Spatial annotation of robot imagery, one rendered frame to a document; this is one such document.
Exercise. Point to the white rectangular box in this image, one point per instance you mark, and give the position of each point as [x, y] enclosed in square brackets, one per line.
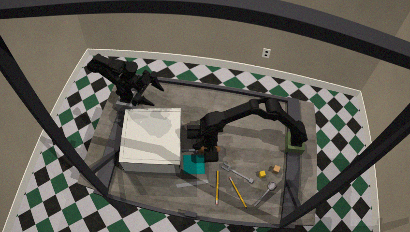
[150, 141]

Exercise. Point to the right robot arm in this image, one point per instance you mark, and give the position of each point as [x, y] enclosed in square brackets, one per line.
[214, 122]

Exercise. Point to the grey spoon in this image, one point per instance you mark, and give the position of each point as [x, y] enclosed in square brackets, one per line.
[271, 186]

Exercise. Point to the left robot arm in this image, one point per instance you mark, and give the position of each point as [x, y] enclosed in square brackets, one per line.
[112, 69]

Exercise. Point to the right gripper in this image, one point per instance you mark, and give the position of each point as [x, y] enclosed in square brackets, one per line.
[211, 154]

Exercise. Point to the grey combination wrench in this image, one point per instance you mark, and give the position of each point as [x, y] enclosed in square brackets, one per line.
[229, 168]

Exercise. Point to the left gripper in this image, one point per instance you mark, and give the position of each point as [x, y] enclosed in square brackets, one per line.
[142, 100]

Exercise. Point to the tan cube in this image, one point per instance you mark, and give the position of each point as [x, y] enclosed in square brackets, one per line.
[276, 169]

